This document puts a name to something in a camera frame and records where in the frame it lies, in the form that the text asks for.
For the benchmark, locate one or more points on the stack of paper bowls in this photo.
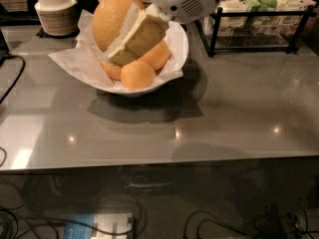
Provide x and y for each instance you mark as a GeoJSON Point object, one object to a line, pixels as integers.
{"type": "Point", "coordinates": [58, 17]}

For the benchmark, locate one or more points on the green packet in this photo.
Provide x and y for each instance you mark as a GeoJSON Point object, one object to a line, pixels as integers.
{"type": "Point", "coordinates": [261, 5]}

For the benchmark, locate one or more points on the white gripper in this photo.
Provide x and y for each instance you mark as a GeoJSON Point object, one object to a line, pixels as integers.
{"type": "Point", "coordinates": [142, 30]}

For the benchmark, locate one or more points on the white paper liner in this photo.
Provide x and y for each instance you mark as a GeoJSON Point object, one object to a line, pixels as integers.
{"type": "Point", "coordinates": [67, 59]}

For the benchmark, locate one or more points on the blue power device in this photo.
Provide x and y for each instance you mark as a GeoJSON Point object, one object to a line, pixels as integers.
{"type": "Point", "coordinates": [100, 226]}

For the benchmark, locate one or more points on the white bowl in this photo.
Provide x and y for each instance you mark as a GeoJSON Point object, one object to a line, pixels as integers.
{"type": "Point", "coordinates": [91, 72]}

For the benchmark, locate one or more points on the black wire rack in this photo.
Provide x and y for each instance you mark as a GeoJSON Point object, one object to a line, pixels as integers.
{"type": "Point", "coordinates": [232, 28]}

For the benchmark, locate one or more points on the orange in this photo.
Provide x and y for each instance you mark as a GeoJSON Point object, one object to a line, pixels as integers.
{"type": "Point", "coordinates": [157, 56]}
{"type": "Point", "coordinates": [137, 75]}
{"type": "Point", "coordinates": [114, 72]}
{"type": "Point", "coordinates": [108, 19]}

